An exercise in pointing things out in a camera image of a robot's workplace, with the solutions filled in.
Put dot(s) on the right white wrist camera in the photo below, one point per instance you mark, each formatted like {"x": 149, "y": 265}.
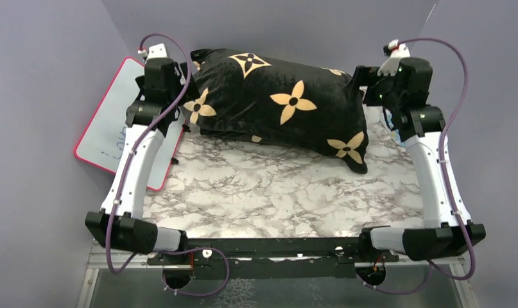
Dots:
{"x": 395, "y": 51}

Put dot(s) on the pink framed whiteboard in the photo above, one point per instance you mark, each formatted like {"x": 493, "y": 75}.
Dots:
{"x": 103, "y": 140}

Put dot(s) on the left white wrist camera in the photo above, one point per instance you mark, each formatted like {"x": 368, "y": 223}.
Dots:
{"x": 155, "y": 51}

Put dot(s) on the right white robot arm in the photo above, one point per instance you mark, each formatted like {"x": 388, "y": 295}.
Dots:
{"x": 448, "y": 228}

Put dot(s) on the black floral pillowcase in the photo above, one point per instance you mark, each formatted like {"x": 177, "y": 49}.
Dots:
{"x": 244, "y": 96}

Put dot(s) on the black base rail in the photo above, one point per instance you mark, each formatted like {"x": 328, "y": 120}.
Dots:
{"x": 256, "y": 258}

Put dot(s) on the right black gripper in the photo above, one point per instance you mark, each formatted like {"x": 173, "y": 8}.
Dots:
{"x": 366, "y": 76}

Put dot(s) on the aluminium frame rail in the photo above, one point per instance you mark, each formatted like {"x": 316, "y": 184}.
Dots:
{"x": 97, "y": 263}

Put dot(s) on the blue packaged small item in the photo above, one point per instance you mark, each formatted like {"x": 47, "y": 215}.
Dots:
{"x": 390, "y": 128}

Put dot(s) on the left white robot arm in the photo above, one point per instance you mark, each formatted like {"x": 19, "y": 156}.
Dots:
{"x": 119, "y": 223}

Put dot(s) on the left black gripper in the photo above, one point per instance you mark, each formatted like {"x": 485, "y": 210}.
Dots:
{"x": 181, "y": 86}

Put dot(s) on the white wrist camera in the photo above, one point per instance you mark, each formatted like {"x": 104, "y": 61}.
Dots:
{"x": 155, "y": 51}
{"x": 395, "y": 51}

